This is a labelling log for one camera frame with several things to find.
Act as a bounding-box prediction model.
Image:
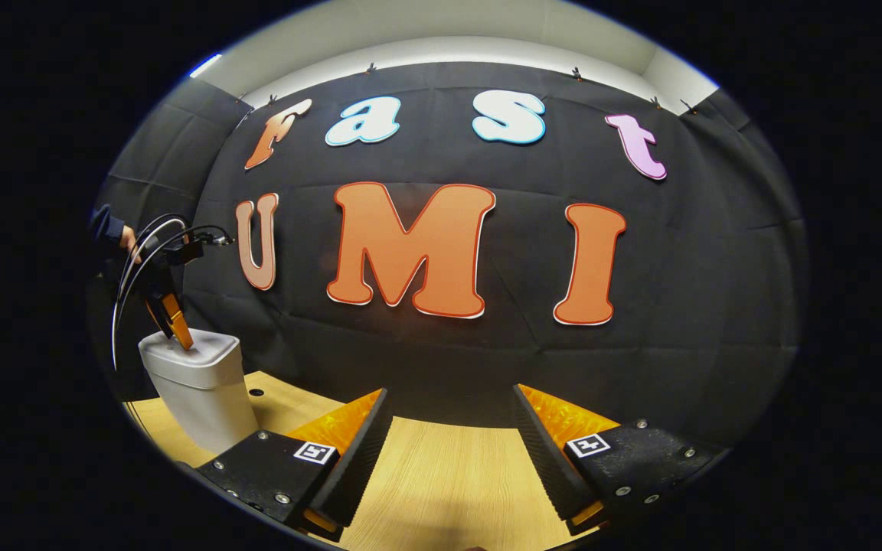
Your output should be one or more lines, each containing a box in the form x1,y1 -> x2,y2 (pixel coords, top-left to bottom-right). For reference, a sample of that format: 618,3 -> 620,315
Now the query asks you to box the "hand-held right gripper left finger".
194,388 -> 394,543

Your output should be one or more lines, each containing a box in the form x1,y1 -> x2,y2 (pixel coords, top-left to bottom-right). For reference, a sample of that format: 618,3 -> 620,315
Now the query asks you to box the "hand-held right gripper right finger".
511,383 -> 725,536

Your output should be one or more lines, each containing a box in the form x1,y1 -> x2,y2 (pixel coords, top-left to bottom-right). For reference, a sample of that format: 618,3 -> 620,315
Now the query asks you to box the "white desktop garbage bin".
138,328 -> 258,454

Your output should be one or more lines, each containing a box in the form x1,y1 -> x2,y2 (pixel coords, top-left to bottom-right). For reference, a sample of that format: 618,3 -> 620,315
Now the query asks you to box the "wooden desktop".
123,371 -> 603,551

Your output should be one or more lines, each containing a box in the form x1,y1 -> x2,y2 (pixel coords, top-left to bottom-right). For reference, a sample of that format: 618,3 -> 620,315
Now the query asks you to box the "black backdrop cloth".
89,61 -> 803,452

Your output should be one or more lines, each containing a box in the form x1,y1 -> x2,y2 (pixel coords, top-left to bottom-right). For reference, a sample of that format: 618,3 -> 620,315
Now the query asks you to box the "row of small cloth clips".
236,63 -> 698,116

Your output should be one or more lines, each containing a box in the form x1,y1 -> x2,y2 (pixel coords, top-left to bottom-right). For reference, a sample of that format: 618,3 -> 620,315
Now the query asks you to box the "white cable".
110,217 -> 188,372

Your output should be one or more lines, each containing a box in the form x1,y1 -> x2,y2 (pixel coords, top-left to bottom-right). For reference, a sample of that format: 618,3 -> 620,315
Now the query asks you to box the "black cable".
116,213 -> 189,360

